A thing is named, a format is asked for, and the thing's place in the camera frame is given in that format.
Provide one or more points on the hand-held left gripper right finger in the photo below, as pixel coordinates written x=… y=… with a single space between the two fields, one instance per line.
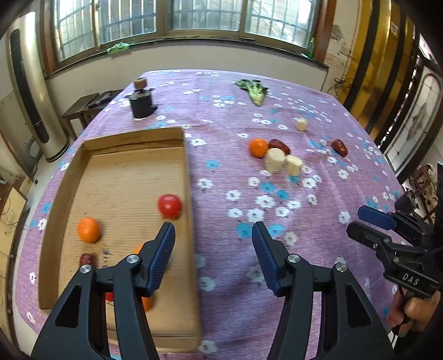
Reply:
x=264 y=256

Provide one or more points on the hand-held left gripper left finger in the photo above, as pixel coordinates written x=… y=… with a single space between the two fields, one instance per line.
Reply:
x=161 y=256

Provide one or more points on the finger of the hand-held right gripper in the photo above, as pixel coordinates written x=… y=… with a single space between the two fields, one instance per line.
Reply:
x=367 y=234
x=377 y=215

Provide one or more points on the small orange mandarin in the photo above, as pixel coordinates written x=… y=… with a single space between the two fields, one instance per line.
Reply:
x=137 y=250
x=258 y=149
x=148 y=304

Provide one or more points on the large red tomato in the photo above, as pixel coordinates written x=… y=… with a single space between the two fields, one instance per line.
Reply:
x=170 y=206

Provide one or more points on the small red cherry tomato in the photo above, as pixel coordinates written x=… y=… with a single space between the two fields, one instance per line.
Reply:
x=109 y=297

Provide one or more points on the dark red dried date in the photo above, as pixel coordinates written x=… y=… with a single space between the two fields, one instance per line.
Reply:
x=339 y=147
x=85 y=258
x=281 y=145

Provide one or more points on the large orange mandarin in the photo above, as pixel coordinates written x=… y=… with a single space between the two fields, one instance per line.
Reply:
x=89 y=230

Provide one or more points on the shallow cardboard box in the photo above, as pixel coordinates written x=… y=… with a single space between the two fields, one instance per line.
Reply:
x=121 y=180

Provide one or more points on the person's right hand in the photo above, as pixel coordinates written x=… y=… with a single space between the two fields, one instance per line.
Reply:
x=415 y=309

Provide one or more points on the wooden chair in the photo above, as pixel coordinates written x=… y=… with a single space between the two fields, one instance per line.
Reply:
x=424 y=183

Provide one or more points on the patterned glass door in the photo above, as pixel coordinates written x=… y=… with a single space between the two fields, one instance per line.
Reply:
x=418 y=117

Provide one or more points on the purple floral tablecloth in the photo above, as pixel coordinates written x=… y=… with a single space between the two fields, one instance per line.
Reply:
x=225 y=155

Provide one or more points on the small tan cylinder piece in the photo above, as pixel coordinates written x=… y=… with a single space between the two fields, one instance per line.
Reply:
x=301 y=124

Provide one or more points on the yellow wooden door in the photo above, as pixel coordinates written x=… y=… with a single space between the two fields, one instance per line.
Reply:
x=373 y=69

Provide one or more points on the black electric motor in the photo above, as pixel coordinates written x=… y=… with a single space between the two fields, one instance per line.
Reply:
x=142 y=104

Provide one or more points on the wooden cabinet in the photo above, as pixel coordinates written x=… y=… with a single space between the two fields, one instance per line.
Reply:
x=10 y=214

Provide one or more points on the tall standing air conditioner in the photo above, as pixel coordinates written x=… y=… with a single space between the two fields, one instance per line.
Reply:
x=52 y=138

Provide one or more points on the green bok choy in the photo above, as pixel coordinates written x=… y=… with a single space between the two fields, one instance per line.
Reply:
x=254 y=91

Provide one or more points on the dark wooden side table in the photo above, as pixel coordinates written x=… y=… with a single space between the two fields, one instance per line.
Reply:
x=81 y=109

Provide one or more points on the black device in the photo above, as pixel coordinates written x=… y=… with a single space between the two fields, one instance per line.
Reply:
x=100 y=99

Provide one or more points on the brown ridged disc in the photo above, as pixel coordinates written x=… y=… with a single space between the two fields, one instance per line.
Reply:
x=140 y=83

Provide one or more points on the green bottle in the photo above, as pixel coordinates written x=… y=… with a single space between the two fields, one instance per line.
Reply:
x=310 y=46

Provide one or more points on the green cloth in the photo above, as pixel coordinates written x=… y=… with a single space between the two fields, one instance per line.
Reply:
x=117 y=47

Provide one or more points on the barred window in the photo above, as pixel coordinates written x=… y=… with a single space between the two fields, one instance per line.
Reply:
x=200 y=14

